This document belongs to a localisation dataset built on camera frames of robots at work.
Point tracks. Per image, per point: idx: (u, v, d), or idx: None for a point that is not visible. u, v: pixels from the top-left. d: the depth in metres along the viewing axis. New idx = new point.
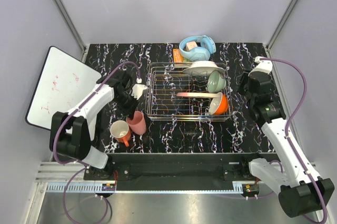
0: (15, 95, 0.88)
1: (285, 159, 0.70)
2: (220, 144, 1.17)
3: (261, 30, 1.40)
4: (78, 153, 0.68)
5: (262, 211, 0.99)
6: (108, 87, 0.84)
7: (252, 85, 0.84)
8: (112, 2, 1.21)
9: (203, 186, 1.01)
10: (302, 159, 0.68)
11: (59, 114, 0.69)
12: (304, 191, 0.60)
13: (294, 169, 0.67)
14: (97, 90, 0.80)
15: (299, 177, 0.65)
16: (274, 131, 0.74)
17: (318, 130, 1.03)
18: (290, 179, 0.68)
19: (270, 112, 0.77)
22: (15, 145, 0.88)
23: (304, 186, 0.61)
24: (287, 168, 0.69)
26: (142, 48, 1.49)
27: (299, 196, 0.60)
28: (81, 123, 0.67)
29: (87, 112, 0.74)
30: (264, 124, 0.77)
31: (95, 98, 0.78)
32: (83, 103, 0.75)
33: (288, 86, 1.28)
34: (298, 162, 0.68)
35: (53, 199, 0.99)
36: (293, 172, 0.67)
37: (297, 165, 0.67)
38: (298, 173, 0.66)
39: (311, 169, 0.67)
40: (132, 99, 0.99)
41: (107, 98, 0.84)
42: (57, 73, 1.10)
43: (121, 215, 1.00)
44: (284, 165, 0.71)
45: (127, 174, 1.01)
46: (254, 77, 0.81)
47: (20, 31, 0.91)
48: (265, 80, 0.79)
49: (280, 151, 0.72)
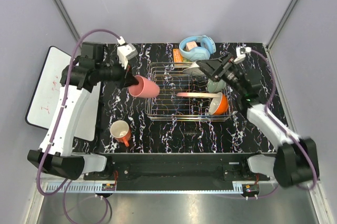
0: (15, 95, 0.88)
1: (268, 130, 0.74)
2: (220, 144, 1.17)
3: (261, 30, 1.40)
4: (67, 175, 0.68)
5: (261, 211, 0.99)
6: (76, 88, 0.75)
7: (243, 81, 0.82)
8: (112, 2, 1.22)
9: (202, 186, 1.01)
10: (282, 125, 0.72)
11: (33, 154, 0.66)
12: (288, 150, 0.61)
13: (276, 135, 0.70)
14: (64, 104, 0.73)
15: (282, 139, 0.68)
16: (256, 112, 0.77)
17: (318, 130, 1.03)
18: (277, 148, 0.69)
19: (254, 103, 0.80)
22: (15, 145, 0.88)
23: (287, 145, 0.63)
24: (273, 138, 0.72)
26: (142, 48, 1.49)
27: (285, 155, 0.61)
28: (60, 162, 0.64)
29: (62, 142, 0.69)
30: (248, 112, 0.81)
31: (66, 118, 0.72)
32: (55, 133, 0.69)
33: (289, 86, 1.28)
34: (279, 129, 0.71)
35: (53, 199, 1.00)
36: (276, 139, 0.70)
37: (279, 133, 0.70)
38: (281, 138, 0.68)
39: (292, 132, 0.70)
40: (115, 68, 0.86)
41: (81, 103, 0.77)
42: (57, 73, 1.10)
43: (121, 215, 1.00)
44: (269, 136, 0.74)
45: (127, 174, 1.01)
46: (248, 78, 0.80)
47: (20, 31, 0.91)
48: (256, 82, 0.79)
49: (264, 127, 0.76)
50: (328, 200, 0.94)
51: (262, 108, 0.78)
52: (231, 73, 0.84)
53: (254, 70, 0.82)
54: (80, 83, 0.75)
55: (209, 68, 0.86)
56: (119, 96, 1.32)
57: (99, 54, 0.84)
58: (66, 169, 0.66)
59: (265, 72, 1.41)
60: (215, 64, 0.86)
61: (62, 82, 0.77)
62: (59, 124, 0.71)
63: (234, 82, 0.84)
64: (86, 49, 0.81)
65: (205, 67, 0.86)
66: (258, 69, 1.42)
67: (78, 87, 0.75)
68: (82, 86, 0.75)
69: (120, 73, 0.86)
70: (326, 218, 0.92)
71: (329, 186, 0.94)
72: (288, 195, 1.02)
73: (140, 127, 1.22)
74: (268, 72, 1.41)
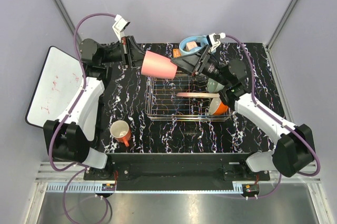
0: (15, 95, 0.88)
1: (261, 122, 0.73)
2: (220, 144, 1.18)
3: (261, 30, 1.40)
4: (77, 154, 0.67)
5: (261, 211, 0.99)
6: (95, 80, 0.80)
7: (227, 72, 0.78)
8: (112, 2, 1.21)
9: (202, 186, 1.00)
10: (276, 115, 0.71)
11: (50, 121, 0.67)
12: (288, 142, 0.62)
13: (271, 126, 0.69)
14: (85, 87, 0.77)
15: (279, 132, 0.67)
16: (245, 104, 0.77)
17: (318, 130, 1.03)
18: (274, 139, 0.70)
19: (238, 93, 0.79)
22: (15, 145, 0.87)
23: (286, 137, 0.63)
24: (268, 130, 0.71)
26: (142, 48, 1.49)
27: (285, 148, 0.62)
28: (75, 130, 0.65)
29: (78, 115, 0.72)
30: (234, 104, 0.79)
31: (84, 98, 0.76)
32: (73, 107, 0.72)
33: (289, 87, 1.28)
34: (274, 120, 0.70)
35: (53, 199, 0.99)
36: (271, 131, 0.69)
37: (274, 123, 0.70)
38: (277, 129, 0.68)
39: (286, 121, 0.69)
40: (117, 52, 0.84)
41: (97, 93, 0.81)
42: (57, 73, 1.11)
43: (121, 215, 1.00)
44: (264, 129, 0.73)
45: (127, 174, 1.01)
46: (233, 71, 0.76)
47: (20, 31, 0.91)
48: (241, 74, 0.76)
49: (256, 118, 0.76)
50: (328, 200, 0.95)
51: (250, 99, 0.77)
52: (211, 65, 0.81)
53: (238, 61, 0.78)
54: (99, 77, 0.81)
55: (189, 65, 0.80)
56: (119, 96, 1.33)
57: (99, 51, 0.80)
58: (79, 143, 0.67)
59: (265, 72, 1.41)
60: (193, 59, 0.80)
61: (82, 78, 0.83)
62: (78, 102, 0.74)
63: (217, 74, 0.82)
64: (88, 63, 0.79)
65: (183, 64, 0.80)
66: (258, 69, 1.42)
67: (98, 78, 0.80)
68: (101, 79, 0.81)
69: (122, 56, 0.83)
70: (326, 217, 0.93)
71: (329, 186, 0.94)
72: (289, 194, 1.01)
73: (140, 127, 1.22)
74: (268, 72, 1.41)
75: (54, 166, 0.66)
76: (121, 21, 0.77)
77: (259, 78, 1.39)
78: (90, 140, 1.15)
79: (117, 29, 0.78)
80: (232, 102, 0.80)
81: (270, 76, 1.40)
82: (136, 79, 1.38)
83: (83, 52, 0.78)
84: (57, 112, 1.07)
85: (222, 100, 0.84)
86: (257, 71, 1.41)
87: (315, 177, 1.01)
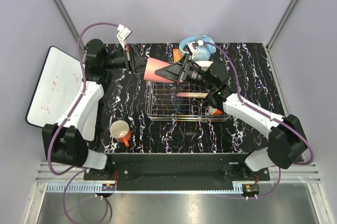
0: (15, 95, 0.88)
1: (251, 119, 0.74)
2: (220, 144, 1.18)
3: (261, 30, 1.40)
4: (75, 159, 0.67)
5: (261, 211, 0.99)
6: (95, 83, 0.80)
7: (210, 77, 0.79)
8: (113, 2, 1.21)
9: (203, 186, 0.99)
10: (263, 111, 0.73)
11: (49, 125, 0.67)
12: (279, 134, 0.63)
13: (261, 122, 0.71)
14: (84, 91, 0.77)
15: (269, 125, 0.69)
16: (232, 104, 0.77)
17: (318, 130, 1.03)
18: (265, 134, 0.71)
19: (224, 94, 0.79)
22: (15, 145, 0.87)
23: (276, 129, 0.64)
24: (258, 125, 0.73)
26: (142, 48, 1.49)
27: (277, 140, 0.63)
28: (73, 134, 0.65)
29: (77, 119, 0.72)
30: (222, 105, 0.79)
31: (83, 101, 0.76)
32: (72, 111, 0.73)
33: (288, 87, 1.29)
34: (261, 115, 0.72)
35: (53, 199, 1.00)
36: (263, 126, 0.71)
37: (263, 118, 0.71)
38: (267, 123, 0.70)
39: (274, 114, 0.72)
40: (120, 59, 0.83)
41: (97, 97, 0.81)
42: (57, 73, 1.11)
43: (121, 215, 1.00)
44: (255, 125, 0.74)
45: (127, 174, 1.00)
46: (215, 74, 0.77)
47: (20, 32, 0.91)
48: (224, 75, 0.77)
49: (245, 117, 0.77)
50: (328, 200, 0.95)
51: (237, 98, 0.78)
52: (194, 72, 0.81)
53: (218, 64, 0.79)
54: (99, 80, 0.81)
55: (171, 75, 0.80)
56: (119, 96, 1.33)
57: (103, 54, 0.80)
58: (78, 148, 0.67)
59: (265, 72, 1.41)
60: (175, 69, 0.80)
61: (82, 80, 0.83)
62: (77, 107, 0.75)
63: (200, 80, 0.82)
64: (90, 61, 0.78)
65: (167, 74, 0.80)
66: (258, 69, 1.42)
67: (97, 82, 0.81)
68: (100, 82, 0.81)
69: (125, 62, 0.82)
70: (326, 217, 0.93)
71: (329, 186, 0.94)
72: (288, 195, 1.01)
73: (140, 127, 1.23)
74: (268, 72, 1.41)
75: (53, 171, 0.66)
76: (125, 30, 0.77)
77: (259, 78, 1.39)
78: (88, 141, 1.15)
79: (121, 37, 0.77)
80: (220, 104, 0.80)
81: (270, 76, 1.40)
82: (136, 79, 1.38)
83: (89, 49, 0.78)
84: (57, 112, 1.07)
85: (211, 103, 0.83)
86: (257, 71, 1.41)
87: (315, 177, 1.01)
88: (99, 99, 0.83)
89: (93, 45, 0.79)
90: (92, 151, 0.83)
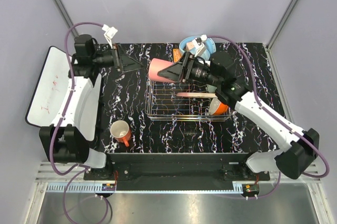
0: (15, 95, 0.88)
1: (267, 126, 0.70)
2: (220, 144, 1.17)
3: (261, 30, 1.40)
4: (78, 155, 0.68)
5: (261, 211, 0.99)
6: (82, 78, 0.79)
7: (214, 68, 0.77)
8: (113, 2, 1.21)
9: (203, 186, 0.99)
10: (283, 120, 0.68)
11: (45, 128, 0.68)
12: (298, 151, 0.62)
13: (279, 133, 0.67)
14: (73, 87, 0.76)
15: (289, 139, 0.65)
16: (248, 107, 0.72)
17: (318, 130, 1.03)
18: (280, 144, 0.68)
19: (237, 91, 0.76)
22: (15, 145, 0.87)
23: (297, 146, 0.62)
24: (273, 134, 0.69)
26: (142, 48, 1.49)
27: (296, 156, 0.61)
28: (72, 131, 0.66)
29: (72, 117, 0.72)
30: (236, 104, 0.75)
31: (75, 99, 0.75)
32: (66, 110, 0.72)
33: (289, 87, 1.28)
34: (281, 125, 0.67)
35: (53, 199, 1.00)
36: (280, 137, 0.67)
37: (282, 129, 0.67)
38: (286, 136, 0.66)
39: (294, 125, 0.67)
40: (108, 58, 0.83)
41: (87, 90, 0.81)
42: (57, 73, 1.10)
43: (121, 215, 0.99)
44: (268, 132, 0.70)
45: (127, 174, 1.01)
46: (217, 62, 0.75)
47: (20, 32, 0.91)
48: (228, 63, 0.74)
49: (259, 121, 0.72)
50: (328, 200, 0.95)
51: (254, 100, 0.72)
52: (198, 69, 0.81)
53: (222, 54, 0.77)
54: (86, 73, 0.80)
55: (174, 75, 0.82)
56: (119, 96, 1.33)
57: (90, 49, 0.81)
58: (79, 144, 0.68)
59: (265, 72, 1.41)
60: (178, 69, 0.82)
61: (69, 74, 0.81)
62: (69, 104, 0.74)
63: (206, 77, 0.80)
64: (79, 50, 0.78)
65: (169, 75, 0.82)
66: (258, 69, 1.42)
67: (85, 77, 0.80)
68: (88, 76, 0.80)
69: (114, 60, 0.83)
70: (326, 217, 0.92)
71: (329, 186, 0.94)
72: (288, 194, 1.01)
73: (140, 127, 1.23)
74: (268, 72, 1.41)
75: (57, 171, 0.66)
76: (110, 29, 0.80)
77: (259, 78, 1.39)
78: (87, 139, 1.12)
79: (108, 36, 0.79)
80: (233, 101, 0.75)
81: (270, 76, 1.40)
82: (136, 79, 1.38)
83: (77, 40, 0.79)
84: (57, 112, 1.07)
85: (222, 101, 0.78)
86: (258, 72, 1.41)
87: (315, 177, 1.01)
88: (90, 92, 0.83)
89: (82, 37, 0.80)
90: (90, 150, 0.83)
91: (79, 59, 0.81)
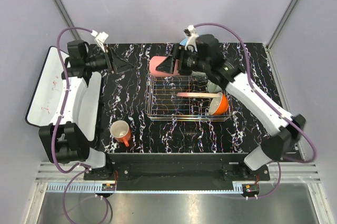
0: (15, 95, 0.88)
1: (257, 110, 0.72)
2: (220, 144, 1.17)
3: (261, 30, 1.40)
4: (79, 152, 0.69)
5: (261, 211, 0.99)
6: (77, 78, 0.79)
7: (201, 50, 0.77)
8: (113, 2, 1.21)
9: (203, 186, 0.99)
10: (273, 105, 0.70)
11: (45, 127, 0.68)
12: (286, 135, 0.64)
13: (269, 117, 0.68)
14: (69, 87, 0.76)
15: (277, 123, 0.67)
16: (240, 88, 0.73)
17: (318, 130, 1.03)
18: (268, 128, 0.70)
19: (230, 71, 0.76)
22: (15, 145, 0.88)
23: (285, 131, 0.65)
24: (263, 118, 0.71)
26: (142, 48, 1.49)
27: (283, 140, 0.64)
28: (73, 128, 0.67)
29: (70, 115, 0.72)
30: (228, 85, 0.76)
31: (71, 98, 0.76)
32: (63, 108, 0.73)
33: (289, 87, 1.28)
34: (271, 110, 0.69)
35: (53, 199, 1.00)
36: (269, 121, 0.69)
37: (271, 113, 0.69)
38: (275, 121, 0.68)
39: (283, 111, 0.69)
40: (100, 61, 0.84)
41: (82, 90, 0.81)
42: (57, 73, 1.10)
43: (121, 215, 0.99)
44: (258, 115, 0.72)
45: (127, 174, 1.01)
46: (200, 41, 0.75)
47: (20, 32, 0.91)
48: (212, 41, 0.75)
49: (249, 104, 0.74)
50: (328, 200, 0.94)
51: (247, 83, 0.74)
52: (189, 59, 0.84)
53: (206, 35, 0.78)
54: (79, 73, 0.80)
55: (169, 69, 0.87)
56: (119, 96, 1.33)
57: (82, 51, 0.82)
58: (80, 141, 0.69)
59: (265, 72, 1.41)
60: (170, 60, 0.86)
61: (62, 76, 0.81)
62: (66, 103, 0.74)
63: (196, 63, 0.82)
64: (72, 51, 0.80)
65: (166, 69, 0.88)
66: (258, 69, 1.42)
67: (79, 76, 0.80)
68: (82, 76, 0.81)
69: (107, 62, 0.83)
70: (326, 217, 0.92)
71: (329, 186, 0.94)
72: (288, 194, 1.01)
73: (140, 127, 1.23)
74: (268, 72, 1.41)
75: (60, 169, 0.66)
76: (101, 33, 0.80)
77: (259, 78, 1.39)
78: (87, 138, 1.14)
79: (100, 40, 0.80)
80: (226, 81, 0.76)
81: (270, 76, 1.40)
82: (136, 79, 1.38)
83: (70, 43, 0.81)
84: None
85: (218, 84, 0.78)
86: (258, 71, 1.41)
87: (315, 177, 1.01)
88: (85, 92, 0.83)
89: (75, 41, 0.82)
90: (90, 149, 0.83)
91: (72, 61, 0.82)
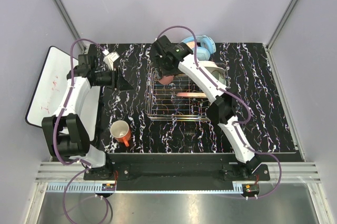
0: (15, 95, 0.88)
1: (200, 83, 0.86)
2: (220, 144, 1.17)
3: (262, 30, 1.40)
4: (80, 145, 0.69)
5: (261, 211, 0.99)
6: (81, 77, 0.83)
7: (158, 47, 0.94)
8: (113, 2, 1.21)
9: (203, 186, 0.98)
10: (212, 79, 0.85)
11: (48, 119, 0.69)
12: (220, 102, 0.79)
13: (208, 89, 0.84)
14: (73, 84, 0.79)
15: (214, 93, 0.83)
16: (188, 66, 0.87)
17: (319, 130, 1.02)
18: (209, 98, 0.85)
19: (181, 52, 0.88)
22: (15, 145, 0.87)
23: (220, 99, 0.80)
24: (205, 90, 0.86)
26: (142, 48, 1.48)
27: (218, 107, 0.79)
28: (75, 119, 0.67)
29: (73, 108, 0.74)
30: (180, 65, 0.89)
31: (75, 93, 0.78)
32: (67, 101, 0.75)
33: (289, 86, 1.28)
34: (210, 83, 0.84)
35: (53, 199, 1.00)
36: (209, 92, 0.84)
37: (210, 86, 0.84)
38: (213, 91, 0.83)
39: (220, 83, 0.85)
40: (107, 77, 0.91)
41: (85, 90, 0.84)
42: (57, 73, 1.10)
43: (121, 215, 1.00)
44: (201, 87, 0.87)
45: (127, 174, 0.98)
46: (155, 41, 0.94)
47: (20, 32, 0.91)
48: (162, 38, 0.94)
49: (195, 79, 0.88)
50: (328, 200, 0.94)
51: (192, 61, 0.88)
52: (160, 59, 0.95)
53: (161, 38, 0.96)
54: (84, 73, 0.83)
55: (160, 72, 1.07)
56: (119, 96, 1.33)
57: (91, 62, 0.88)
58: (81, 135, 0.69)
59: (265, 72, 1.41)
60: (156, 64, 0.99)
61: (68, 76, 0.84)
62: (70, 98, 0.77)
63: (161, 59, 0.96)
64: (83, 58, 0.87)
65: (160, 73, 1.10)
66: (258, 69, 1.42)
67: (83, 77, 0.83)
68: (86, 77, 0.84)
69: (112, 77, 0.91)
70: (326, 217, 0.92)
71: (329, 186, 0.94)
72: (288, 194, 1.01)
73: (140, 126, 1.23)
74: (268, 72, 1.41)
75: (60, 160, 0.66)
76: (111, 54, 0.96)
77: (259, 78, 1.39)
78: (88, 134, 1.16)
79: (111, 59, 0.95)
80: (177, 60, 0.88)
81: (270, 76, 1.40)
82: (136, 79, 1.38)
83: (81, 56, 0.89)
84: None
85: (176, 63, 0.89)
86: (258, 72, 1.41)
87: (315, 177, 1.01)
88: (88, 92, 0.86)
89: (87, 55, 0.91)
90: (90, 145, 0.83)
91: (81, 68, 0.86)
